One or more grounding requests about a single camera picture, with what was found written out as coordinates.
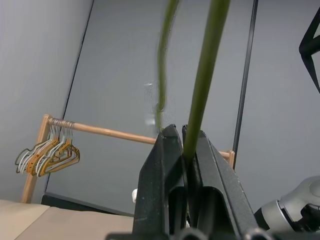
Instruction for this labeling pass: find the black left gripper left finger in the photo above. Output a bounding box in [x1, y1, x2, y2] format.
[132, 124, 189, 236]

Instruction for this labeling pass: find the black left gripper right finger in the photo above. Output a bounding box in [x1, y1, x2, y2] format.
[181, 124, 260, 236]

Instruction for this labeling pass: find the green wire hanger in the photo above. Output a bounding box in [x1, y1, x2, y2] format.
[155, 0, 232, 161]

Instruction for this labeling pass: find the gold clothes hanger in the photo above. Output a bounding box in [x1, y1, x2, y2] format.
[44, 121, 81, 175]

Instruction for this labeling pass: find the white clothes hanger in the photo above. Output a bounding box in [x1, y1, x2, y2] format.
[36, 120, 73, 178]

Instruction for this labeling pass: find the orange clothes hanger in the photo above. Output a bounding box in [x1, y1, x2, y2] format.
[25, 120, 66, 176]

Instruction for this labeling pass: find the olive green clothes hanger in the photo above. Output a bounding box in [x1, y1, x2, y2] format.
[14, 119, 56, 174]

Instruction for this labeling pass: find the wooden clothes rack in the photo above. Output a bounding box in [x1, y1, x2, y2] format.
[21, 114, 236, 204]

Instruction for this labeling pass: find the black low panel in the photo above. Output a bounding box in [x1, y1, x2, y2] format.
[40, 194, 136, 218]

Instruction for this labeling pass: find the black vertical pole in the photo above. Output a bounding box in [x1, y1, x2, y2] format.
[232, 0, 260, 171]

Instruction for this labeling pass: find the bunch of clothes hangers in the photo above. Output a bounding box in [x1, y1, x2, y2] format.
[17, 119, 62, 175]

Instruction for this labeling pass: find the black angular metal frame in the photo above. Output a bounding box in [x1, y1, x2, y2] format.
[298, 4, 320, 95]

